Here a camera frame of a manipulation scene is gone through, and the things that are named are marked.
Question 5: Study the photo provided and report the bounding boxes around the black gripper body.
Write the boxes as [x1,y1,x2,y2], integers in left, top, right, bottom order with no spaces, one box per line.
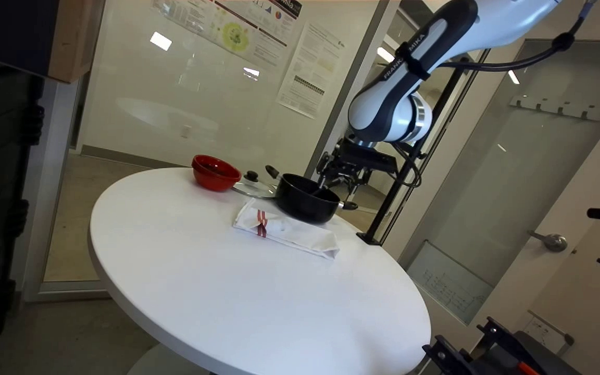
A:
[317,141,396,188]

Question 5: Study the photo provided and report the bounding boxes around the white red-striped tea towel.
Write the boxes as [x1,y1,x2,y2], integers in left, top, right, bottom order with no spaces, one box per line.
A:
[233,198,340,258]

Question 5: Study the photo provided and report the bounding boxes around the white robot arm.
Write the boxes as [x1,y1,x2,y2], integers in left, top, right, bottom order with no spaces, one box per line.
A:
[318,0,559,185]

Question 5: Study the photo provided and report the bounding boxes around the red bowl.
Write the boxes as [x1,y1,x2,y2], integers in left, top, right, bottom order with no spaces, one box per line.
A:
[191,154,241,193]

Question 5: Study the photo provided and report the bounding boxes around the black camera stand pole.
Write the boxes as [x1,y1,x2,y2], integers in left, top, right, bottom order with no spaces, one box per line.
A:
[360,67,464,244]

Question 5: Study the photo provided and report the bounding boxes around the wall posters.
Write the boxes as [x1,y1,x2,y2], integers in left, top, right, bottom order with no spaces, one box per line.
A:
[151,0,344,120]

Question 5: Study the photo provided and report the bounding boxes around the door handle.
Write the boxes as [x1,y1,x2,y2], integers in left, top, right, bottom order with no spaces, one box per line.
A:
[531,231,566,252]

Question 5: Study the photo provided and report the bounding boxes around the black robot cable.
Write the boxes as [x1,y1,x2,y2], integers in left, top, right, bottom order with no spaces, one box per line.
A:
[443,0,598,76]

